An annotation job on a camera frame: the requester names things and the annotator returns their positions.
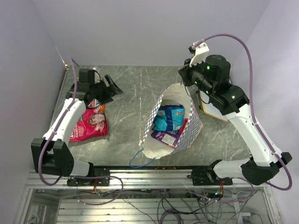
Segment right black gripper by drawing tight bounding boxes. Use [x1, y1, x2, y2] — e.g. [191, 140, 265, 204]
[178, 56, 216, 97]

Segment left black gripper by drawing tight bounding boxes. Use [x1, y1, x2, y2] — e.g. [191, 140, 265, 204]
[90, 74, 123, 105]

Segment orange candy bag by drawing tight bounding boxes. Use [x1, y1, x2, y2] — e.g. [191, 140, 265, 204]
[100, 105, 105, 112]

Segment pink chips bag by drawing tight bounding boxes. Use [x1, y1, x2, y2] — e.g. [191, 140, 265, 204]
[70, 100, 108, 142]

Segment blue snack bag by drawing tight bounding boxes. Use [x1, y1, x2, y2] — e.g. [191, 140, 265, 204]
[153, 105, 185, 133]

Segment checkered paper bag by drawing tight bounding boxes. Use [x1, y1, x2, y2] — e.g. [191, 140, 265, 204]
[129, 83, 203, 168]

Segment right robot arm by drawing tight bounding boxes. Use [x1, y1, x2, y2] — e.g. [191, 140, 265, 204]
[178, 55, 292, 185]

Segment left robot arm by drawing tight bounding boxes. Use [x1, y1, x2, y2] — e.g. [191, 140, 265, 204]
[31, 69, 123, 185]

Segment black marker pen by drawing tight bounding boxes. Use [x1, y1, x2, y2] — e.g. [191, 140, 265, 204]
[196, 91, 203, 111]

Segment small whiteboard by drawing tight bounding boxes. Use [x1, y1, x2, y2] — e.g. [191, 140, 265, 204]
[201, 102, 228, 122]

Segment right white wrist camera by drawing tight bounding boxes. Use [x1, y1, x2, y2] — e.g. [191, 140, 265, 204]
[189, 41, 209, 67]

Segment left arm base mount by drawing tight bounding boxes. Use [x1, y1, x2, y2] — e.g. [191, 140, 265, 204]
[67, 168, 110, 187]

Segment aluminium frame rail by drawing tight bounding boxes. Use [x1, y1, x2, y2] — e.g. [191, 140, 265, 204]
[25, 168, 271, 190]

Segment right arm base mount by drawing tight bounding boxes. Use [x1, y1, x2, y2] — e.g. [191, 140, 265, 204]
[187, 167, 233, 186]

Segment tangled floor cables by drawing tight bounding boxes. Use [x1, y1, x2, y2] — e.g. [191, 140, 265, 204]
[74, 182, 257, 224]

